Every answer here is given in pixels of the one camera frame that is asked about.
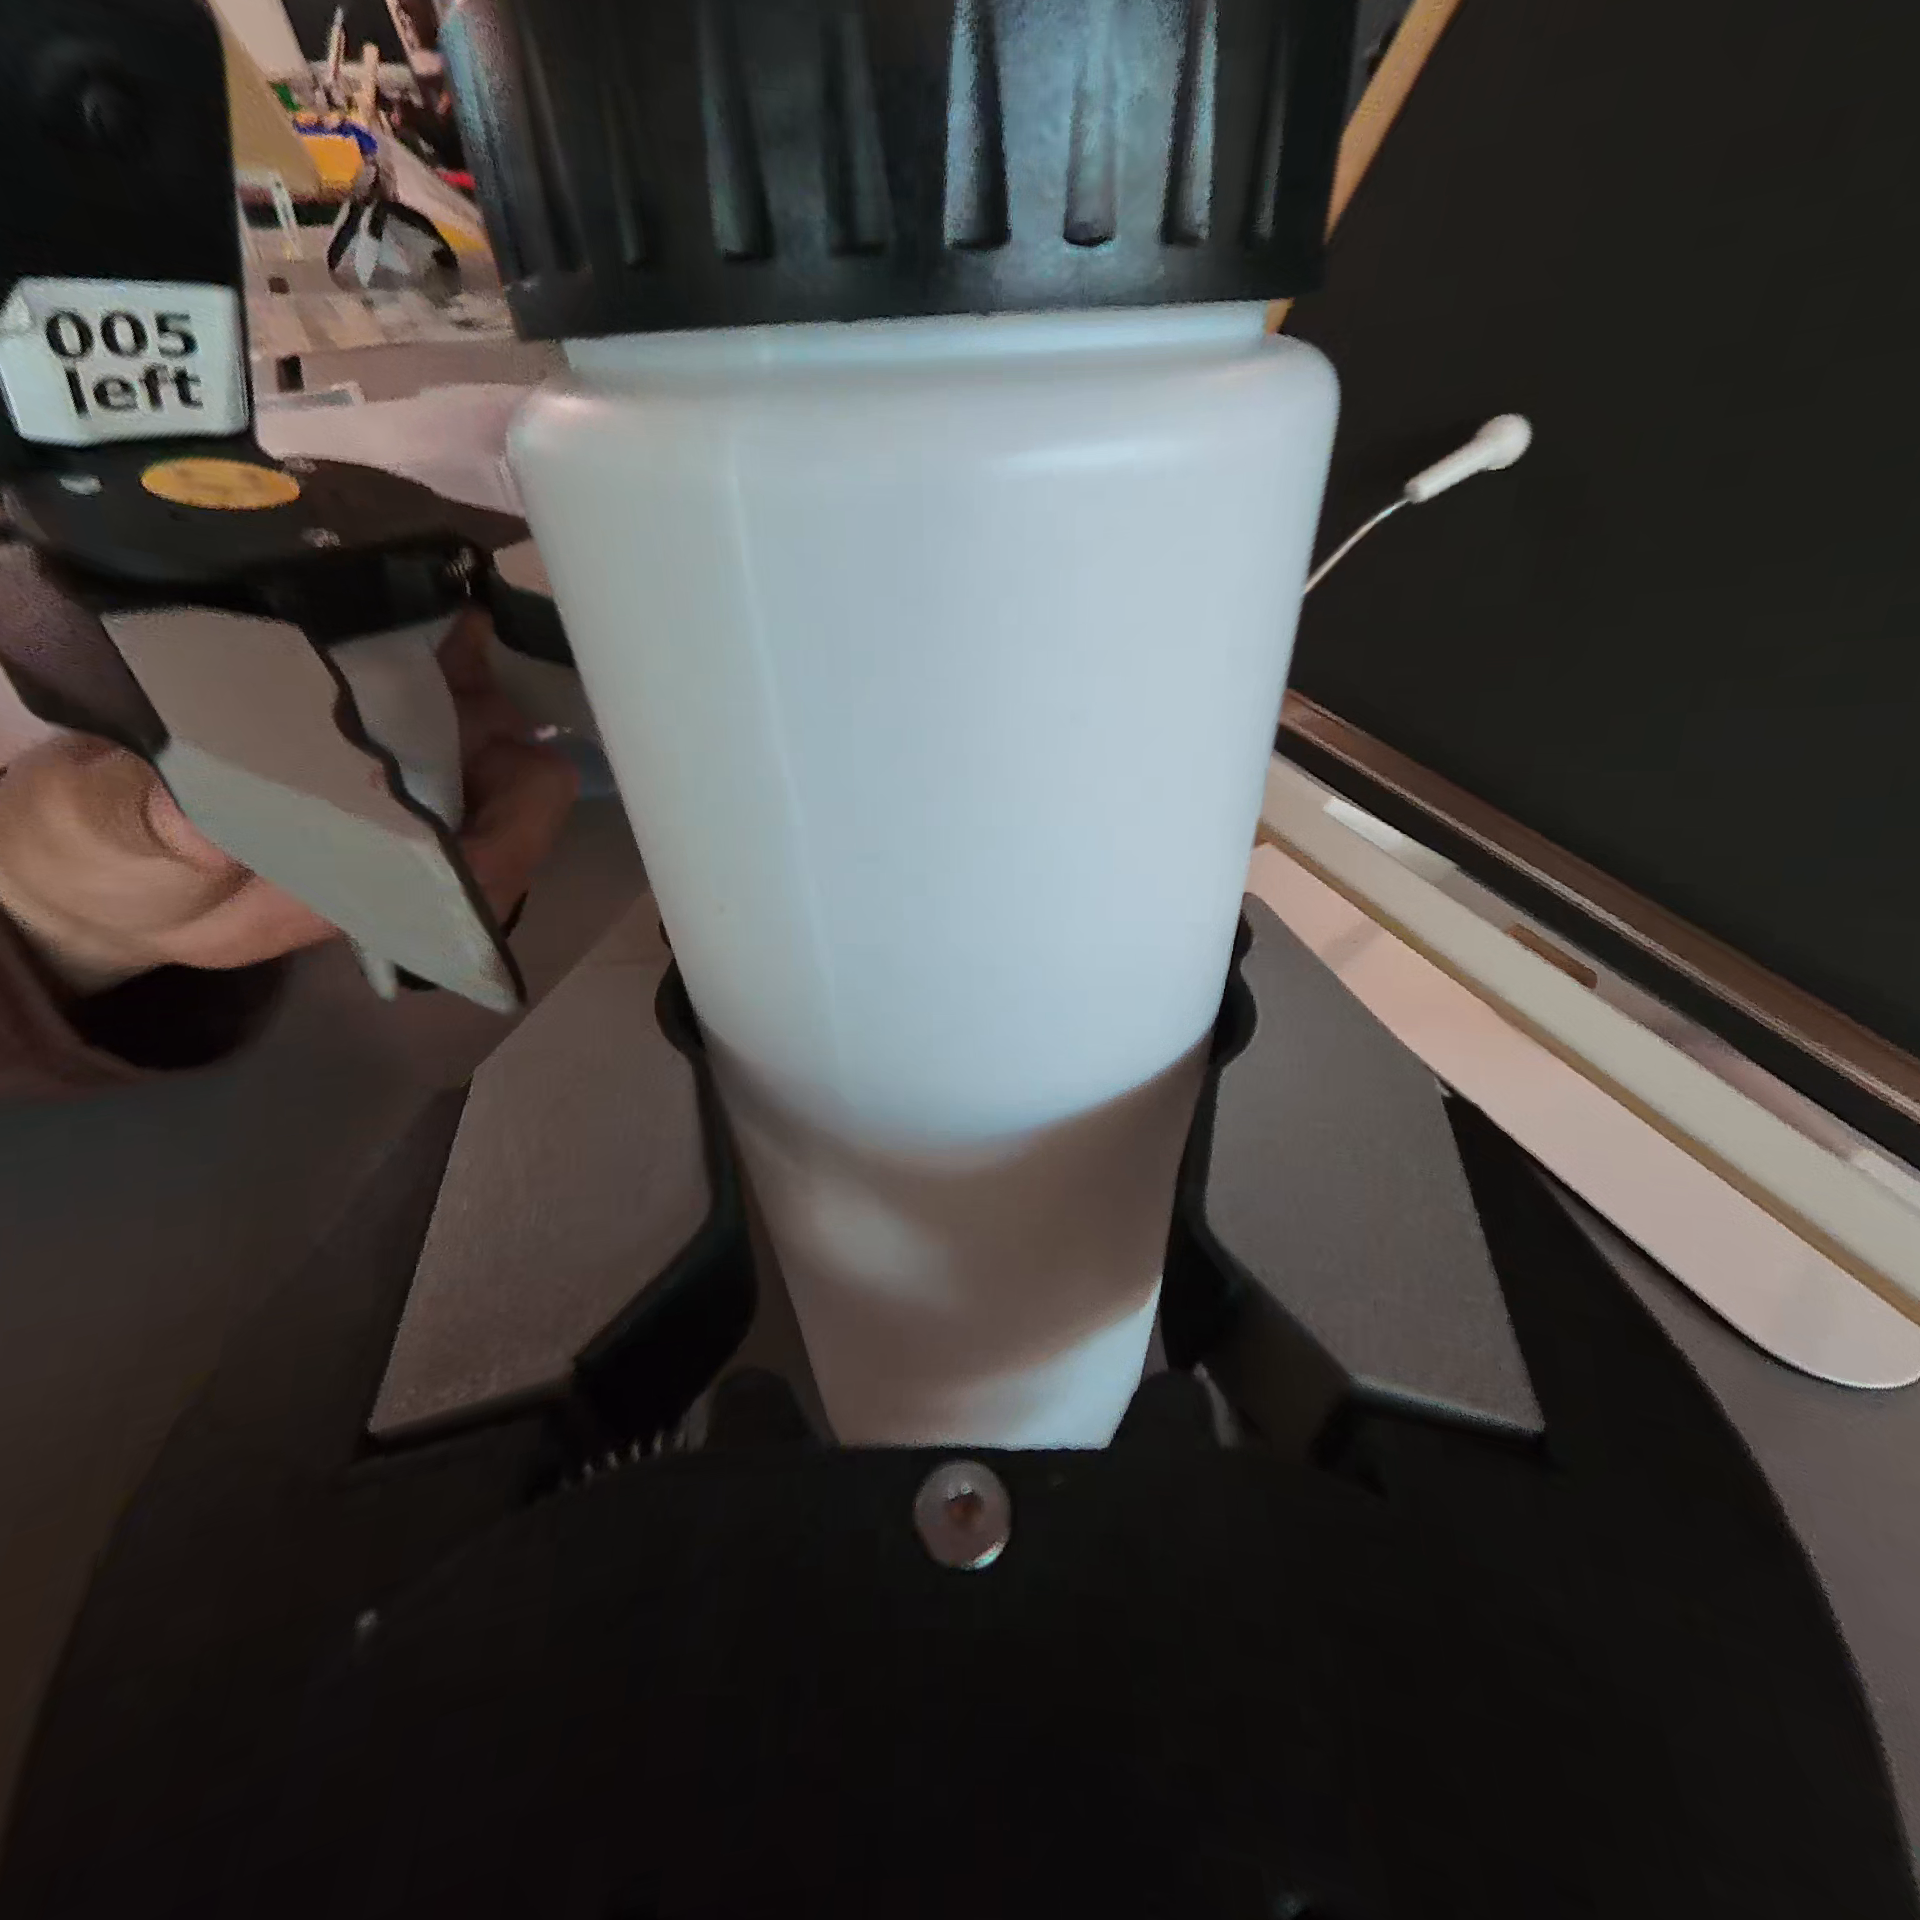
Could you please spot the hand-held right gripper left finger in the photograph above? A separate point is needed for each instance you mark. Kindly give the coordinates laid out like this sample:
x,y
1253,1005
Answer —
x,y
557,1200

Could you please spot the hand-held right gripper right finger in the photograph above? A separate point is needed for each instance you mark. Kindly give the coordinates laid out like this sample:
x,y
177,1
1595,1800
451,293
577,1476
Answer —
x,y
1349,1200

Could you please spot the person's left hand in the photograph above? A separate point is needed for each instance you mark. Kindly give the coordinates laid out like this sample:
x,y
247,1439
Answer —
x,y
120,856

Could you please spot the white flat stand base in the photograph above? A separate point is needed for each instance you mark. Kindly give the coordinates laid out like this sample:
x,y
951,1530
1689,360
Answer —
x,y
1575,1184

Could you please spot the black wooden-framed book stand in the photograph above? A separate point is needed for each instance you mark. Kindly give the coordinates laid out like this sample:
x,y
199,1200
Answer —
x,y
1652,375

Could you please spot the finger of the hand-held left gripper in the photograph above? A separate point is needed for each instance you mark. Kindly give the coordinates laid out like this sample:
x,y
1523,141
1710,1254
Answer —
x,y
255,751

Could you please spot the white plastic bottle black cap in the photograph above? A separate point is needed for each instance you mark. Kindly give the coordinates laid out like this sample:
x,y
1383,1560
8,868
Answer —
x,y
932,674

